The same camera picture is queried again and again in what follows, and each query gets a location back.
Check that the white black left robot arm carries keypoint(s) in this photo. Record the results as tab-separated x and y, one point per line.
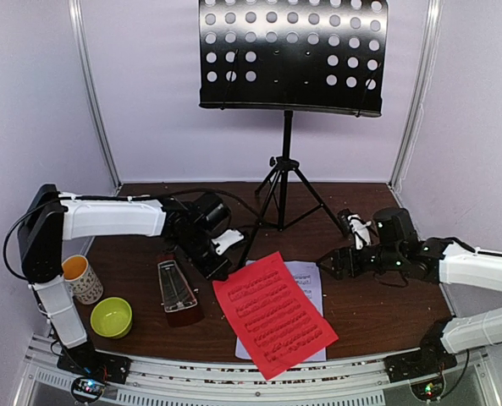
55	217

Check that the patterned mug yellow inside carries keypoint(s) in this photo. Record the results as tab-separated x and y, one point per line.
84	283

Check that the aluminium front rail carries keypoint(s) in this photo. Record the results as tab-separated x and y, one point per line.
157	381

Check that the black perforated music stand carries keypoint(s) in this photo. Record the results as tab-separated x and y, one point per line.
312	56

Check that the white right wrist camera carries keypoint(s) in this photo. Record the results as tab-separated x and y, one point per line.
353	225

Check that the white sheet music page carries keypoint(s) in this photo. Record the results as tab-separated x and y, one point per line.
308	278

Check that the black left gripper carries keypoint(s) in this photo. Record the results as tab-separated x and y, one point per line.
210	271

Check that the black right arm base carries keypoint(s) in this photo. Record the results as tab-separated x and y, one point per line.
431	358

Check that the brown wooden metronome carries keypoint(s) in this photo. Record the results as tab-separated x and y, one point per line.
179	298

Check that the aluminium frame post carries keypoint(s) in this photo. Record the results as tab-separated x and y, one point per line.
79	32
424	74

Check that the right aluminium frame post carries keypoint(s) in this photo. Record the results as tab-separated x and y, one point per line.
424	74

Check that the red sheet music page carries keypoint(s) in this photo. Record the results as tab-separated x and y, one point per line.
270	314

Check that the left aluminium frame post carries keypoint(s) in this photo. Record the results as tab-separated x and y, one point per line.
79	32

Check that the lime green bowl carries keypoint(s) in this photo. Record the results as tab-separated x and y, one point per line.
112	318

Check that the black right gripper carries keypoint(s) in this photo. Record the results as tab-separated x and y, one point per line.
339	255

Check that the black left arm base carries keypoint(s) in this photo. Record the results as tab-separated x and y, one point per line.
97	365

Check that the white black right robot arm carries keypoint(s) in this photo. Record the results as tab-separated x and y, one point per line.
390	243

